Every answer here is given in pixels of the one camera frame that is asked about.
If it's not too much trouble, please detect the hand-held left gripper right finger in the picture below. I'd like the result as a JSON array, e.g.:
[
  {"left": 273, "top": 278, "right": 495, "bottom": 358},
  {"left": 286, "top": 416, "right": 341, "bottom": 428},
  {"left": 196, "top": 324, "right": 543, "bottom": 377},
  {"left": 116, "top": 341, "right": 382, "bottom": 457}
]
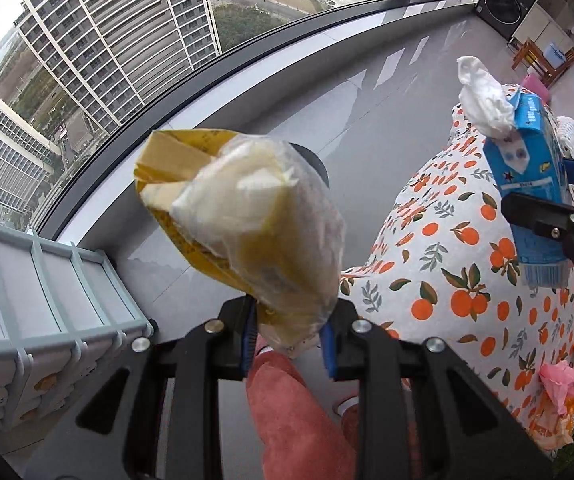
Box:
[{"left": 319, "top": 305, "right": 552, "bottom": 480}]

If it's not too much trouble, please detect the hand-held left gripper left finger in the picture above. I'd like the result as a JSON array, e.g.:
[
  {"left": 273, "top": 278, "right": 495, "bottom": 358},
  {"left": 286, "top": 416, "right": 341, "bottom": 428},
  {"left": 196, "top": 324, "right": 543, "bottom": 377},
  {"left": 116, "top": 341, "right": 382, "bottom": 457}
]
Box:
[{"left": 22, "top": 296, "right": 259, "bottom": 480}]

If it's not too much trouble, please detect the white foam fruit net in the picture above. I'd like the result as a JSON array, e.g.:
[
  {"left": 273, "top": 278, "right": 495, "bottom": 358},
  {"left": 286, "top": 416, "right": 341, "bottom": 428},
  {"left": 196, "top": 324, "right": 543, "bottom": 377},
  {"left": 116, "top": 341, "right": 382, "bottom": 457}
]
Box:
[{"left": 557, "top": 116, "right": 574, "bottom": 156}]

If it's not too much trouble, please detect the blue milk carton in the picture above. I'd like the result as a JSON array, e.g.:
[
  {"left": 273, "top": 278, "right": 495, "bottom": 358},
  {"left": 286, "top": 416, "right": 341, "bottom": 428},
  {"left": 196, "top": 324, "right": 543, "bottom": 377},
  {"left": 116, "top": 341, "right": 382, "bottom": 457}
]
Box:
[{"left": 482, "top": 87, "right": 574, "bottom": 288}]

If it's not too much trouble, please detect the white tissue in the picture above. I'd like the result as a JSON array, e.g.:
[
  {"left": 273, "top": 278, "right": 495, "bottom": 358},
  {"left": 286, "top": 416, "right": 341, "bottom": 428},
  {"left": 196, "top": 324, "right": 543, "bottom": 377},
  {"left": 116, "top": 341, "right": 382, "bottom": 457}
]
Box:
[{"left": 456, "top": 56, "right": 516, "bottom": 138}]

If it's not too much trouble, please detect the yellow plastic bag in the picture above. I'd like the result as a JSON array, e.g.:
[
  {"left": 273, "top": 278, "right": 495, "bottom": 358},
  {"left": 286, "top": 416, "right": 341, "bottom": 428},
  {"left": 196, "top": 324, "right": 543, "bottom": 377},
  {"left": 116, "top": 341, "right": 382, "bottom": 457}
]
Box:
[{"left": 134, "top": 129, "right": 345, "bottom": 361}]

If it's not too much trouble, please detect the round metal trash can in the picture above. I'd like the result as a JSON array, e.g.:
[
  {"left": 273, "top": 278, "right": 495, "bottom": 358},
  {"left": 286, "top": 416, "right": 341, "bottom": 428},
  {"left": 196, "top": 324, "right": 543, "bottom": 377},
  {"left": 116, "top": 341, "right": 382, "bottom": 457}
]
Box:
[{"left": 291, "top": 142, "right": 331, "bottom": 189}]

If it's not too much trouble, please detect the white shoe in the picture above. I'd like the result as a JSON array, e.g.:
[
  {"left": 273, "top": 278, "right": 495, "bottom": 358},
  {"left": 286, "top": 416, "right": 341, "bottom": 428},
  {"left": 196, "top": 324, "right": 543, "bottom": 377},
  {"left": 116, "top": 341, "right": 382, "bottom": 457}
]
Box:
[
  {"left": 254, "top": 334, "right": 298, "bottom": 361},
  {"left": 336, "top": 394, "right": 361, "bottom": 418}
]

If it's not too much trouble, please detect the person's leg in pink trousers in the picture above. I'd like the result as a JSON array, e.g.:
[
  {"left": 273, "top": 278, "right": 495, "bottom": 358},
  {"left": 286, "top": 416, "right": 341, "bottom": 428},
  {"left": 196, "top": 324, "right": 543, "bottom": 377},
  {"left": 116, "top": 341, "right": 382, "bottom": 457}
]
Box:
[{"left": 244, "top": 350, "right": 365, "bottom": 480}]

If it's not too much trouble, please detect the pink plastic stool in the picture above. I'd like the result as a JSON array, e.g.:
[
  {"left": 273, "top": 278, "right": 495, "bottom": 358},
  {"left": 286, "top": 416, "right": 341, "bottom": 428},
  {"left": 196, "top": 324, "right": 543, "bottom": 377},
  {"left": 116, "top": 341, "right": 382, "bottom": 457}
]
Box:
[{"left": 519, "top": 74, "right": 552, "bottom": 103}]

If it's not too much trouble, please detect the pink crumpled paper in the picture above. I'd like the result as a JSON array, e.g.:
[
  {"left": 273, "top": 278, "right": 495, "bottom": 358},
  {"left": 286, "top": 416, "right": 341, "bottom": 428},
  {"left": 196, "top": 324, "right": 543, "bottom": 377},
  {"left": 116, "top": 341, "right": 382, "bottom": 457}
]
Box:
[{"left": 539, "top": 362, "right": 574, "bottom": 416}]

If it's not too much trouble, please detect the orange fruit print cloth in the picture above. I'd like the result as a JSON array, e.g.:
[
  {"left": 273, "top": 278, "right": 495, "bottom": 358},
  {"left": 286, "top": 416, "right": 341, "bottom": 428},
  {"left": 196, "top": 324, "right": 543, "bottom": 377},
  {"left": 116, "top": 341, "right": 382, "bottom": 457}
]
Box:
[{"left": 339, "top": 102, "right": 574, "bottom": 456}]

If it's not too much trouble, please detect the blue plastic box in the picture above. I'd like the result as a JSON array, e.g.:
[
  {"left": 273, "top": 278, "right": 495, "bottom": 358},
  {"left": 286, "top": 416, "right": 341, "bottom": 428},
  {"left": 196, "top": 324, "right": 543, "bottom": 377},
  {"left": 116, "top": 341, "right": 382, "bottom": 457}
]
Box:
[{"left": 542, "top": 42, "right": 568, "bottom": 64}]

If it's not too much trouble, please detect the wooden stool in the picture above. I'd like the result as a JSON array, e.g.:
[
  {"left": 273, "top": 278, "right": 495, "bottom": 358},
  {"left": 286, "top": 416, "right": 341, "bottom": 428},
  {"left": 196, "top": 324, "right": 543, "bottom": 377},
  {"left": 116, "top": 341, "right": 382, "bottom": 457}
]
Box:
[{"left": 512, "top": 37, "right": 574, "bottom": 87}]

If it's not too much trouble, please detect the orange and white wrapper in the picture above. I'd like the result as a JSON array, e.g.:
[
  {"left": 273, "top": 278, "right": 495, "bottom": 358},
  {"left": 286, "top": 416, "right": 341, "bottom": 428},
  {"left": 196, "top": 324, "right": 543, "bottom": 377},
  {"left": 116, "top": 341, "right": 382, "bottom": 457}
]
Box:
[{"left": 527, "top": 377, "right": 574, "bottom": 454}]

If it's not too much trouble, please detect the grey plastic drawer cabinet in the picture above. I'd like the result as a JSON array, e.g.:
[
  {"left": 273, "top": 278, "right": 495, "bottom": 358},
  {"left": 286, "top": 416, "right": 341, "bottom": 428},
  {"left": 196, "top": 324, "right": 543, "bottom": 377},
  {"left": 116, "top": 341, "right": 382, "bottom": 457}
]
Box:
[{"left": 0, "top": 212, "right": 155, "bottom": 436}]

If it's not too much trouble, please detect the low striped high-rise building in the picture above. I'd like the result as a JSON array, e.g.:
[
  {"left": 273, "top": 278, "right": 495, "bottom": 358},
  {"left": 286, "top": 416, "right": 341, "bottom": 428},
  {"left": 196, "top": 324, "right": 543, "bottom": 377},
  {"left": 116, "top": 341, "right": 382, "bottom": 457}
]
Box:
[{"left": 0, "top": 67, "right": 57, "bottom": 221}]

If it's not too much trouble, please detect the tall grey high-rise building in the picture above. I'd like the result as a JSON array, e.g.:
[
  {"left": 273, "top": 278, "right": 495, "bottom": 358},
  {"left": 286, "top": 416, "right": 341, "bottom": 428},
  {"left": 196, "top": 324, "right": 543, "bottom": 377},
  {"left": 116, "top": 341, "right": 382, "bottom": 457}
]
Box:
[{"left": 14, "top": 0, "right": 221, "bottom": 136}]

